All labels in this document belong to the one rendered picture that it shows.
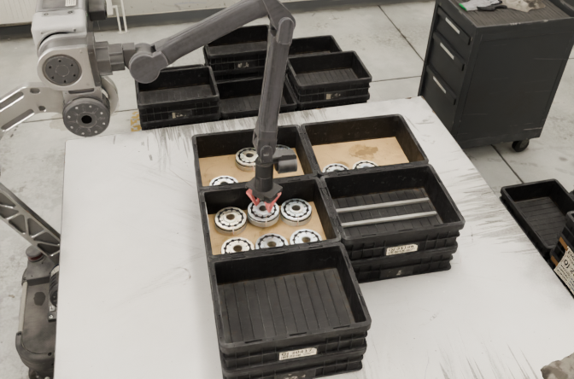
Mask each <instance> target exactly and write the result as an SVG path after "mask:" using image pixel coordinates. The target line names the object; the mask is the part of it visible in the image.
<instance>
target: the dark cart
mask: <svg viewBox="0 0 574 379"><path fill-rule="evenodd" d="M469 1H470V0H436V3H435V8H434V12H433V16H432V22H431V26H430V34H429V38H428V44H427V48H426V52H425V60H424V65H423V70H422V74H421V79H420V83H419V92H418V96H422V97H423V98H424V99H425V100H426V102H427V103H428V104H429V106H430V107H431V109H432V110H433V111H434V113H435V114H436V116H437V117H438V118H439V120H440V121H441V122H442V123H443V124H444V126H445V127H446V128H447V130H448V131H449V133H450V134H451V135H452V137H453V138H454V140H455V141H456V142H457V144H459V146H460V147H461V148H462V149H467V148H473V147H479V146H485V145H491V144H497V143H508V142H513V143H512V148H513V149H514V150H515V151H516V152H521V151H523V150H525V149H526V148H527V147H528V145H529V142H530V139H532V138H539V137H540V135H541V133H542V129H543V127H544V124H545V122H546V119H547V116H548V113H549V110H550V108H551V106H552V103H553V100H554V97H555V94H556V91H557V89H558V87H559V82H560V80H561V78H562V75H563V73H564V71H565V66H566V64H567V62H568V59H569V56H570V54H571V50H572V48H573V45H574V9H573V8H572V7H570V6H569V5H568V4H566V3H565V2H563V1H562V0H542V2H543V3H544V4H545V6H546V7H545V8H541V9H530V10H529V11H528V12H524V11H520V10H517V9H511V8H506V9H505V8H495V10H481V9H474V10H468V11H466V10H464V9H463V8H461V7H460V5H459V3H467V2H469Z"/></svg>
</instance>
